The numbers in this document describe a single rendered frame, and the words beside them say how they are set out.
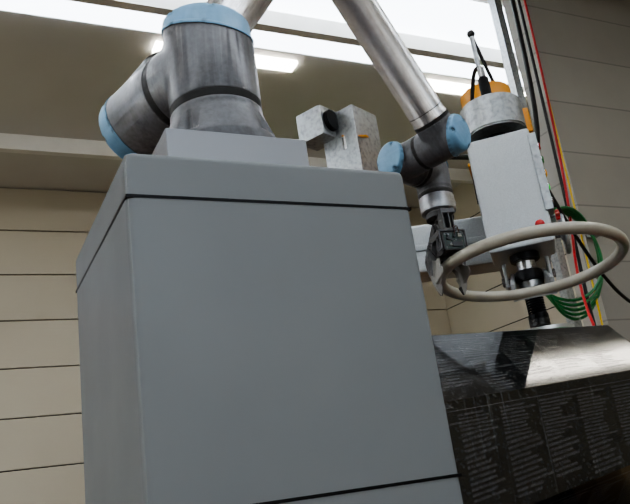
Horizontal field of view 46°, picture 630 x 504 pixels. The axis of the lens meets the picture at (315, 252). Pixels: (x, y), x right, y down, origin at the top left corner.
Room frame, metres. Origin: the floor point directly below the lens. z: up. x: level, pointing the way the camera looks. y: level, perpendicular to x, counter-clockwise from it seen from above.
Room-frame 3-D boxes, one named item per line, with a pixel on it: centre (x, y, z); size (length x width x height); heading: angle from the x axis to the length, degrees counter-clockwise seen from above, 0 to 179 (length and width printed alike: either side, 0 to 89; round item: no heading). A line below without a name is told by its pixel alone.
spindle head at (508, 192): (2.56, -0.74, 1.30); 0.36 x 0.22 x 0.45; 165
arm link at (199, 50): (1.08, 0.13, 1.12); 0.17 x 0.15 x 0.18; 46
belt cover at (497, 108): (2.82, -0.81, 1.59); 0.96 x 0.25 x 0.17; 165
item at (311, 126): (3.07, -0.10, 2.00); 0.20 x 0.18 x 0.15; 22
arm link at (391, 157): (1.70, -0.26, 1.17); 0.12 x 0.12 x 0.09; 46
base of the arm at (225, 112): (1.07, 0.13, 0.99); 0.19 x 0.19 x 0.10
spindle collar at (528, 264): (2.49, -0.72, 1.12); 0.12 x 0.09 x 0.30; 165
